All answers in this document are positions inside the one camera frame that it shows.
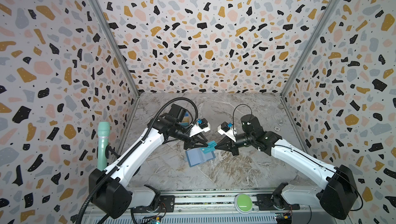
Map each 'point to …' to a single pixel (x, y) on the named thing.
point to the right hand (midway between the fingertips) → (219, 147)
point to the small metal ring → (277, 128)
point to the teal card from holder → (211, 147)
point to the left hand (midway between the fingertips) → (208, 141)
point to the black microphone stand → (112, 150)
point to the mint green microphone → (103, 130)
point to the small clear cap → (280, 123)
